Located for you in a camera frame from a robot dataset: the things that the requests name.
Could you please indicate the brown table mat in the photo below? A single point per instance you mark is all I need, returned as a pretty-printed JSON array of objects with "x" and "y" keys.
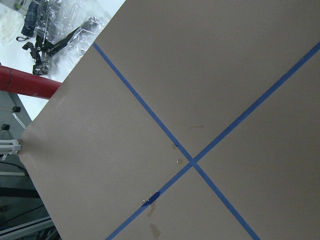
[{"x": 95, "y": 155}]

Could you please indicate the blue tape line lengthwise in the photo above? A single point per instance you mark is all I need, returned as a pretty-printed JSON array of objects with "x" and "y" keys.
[{"x": 192, "y": 161}]

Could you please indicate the plastic bag black parts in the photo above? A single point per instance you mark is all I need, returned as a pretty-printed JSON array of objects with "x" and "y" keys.
[{"x": 66, "y": 27}]

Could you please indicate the red cylinder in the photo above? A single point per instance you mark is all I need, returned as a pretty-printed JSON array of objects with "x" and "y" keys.
[{"x": 23, "y": 83}]

